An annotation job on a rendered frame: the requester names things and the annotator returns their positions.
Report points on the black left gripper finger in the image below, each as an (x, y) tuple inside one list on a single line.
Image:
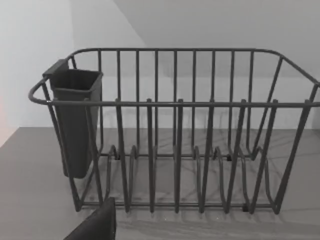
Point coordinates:
[(100, 225)]

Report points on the dark grey cutlery holder cup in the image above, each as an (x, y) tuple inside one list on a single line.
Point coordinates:
[(75, 120)]

